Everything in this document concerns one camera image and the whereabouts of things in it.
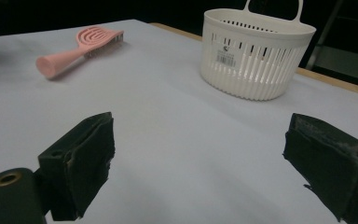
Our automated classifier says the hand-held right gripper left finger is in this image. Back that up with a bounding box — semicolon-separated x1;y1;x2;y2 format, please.
37;111;117;222

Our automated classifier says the grey shelf board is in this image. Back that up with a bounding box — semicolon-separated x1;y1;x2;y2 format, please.
310;46;358;84

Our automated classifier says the pink hairbrush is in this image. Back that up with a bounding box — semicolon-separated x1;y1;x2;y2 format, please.
35;25;125;80

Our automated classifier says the grey metal stand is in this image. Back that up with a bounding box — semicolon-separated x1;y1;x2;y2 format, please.
306;0;347;69

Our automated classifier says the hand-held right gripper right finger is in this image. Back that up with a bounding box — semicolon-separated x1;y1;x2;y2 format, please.
282;112;358;224

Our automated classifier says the white slotted plastic basket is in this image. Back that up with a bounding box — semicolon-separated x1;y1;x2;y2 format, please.
199;0;317;102

